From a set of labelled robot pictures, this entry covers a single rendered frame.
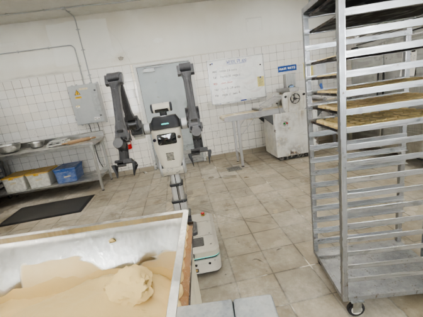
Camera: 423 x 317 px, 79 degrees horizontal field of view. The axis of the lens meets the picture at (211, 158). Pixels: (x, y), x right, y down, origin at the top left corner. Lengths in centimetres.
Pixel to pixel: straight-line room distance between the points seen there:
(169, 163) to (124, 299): 186
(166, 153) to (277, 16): 430
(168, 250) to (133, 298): 6
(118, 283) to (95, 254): 7
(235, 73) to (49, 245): 519
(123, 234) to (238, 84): 517
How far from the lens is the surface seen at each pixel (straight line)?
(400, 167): 220
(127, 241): 29
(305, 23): 184
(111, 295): 25
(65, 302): 26
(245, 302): 36
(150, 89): 530
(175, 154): 205
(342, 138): 143
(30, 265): 34
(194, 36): 537
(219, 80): 532
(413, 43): 159
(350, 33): 145
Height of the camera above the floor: 144
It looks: 15 degrees down
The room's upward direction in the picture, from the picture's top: 9 degrees counter-clockwise
